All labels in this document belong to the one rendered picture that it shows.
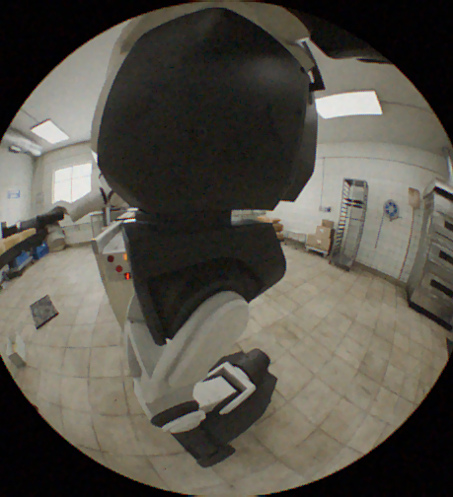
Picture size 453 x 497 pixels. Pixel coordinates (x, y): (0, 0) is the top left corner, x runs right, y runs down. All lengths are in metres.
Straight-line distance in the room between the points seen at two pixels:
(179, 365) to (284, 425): 0.99
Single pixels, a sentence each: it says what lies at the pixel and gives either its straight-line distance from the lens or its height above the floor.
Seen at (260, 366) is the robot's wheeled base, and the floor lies 0.34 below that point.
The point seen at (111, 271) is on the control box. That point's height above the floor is 0.75.
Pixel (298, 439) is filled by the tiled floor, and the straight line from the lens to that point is 1.14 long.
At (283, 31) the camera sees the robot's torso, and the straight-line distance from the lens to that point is 0.20.
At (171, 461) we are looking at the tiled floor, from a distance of 1.09.
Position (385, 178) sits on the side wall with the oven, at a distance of 4.02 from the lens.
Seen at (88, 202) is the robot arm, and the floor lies 1.06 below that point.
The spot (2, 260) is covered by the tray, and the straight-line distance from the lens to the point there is 0.25.
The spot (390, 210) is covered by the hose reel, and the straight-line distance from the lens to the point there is 3.76.
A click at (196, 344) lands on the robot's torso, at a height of 0.91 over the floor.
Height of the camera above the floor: 1.04
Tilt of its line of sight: 18 degrees down
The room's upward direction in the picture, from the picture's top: 3 degrees clockwise
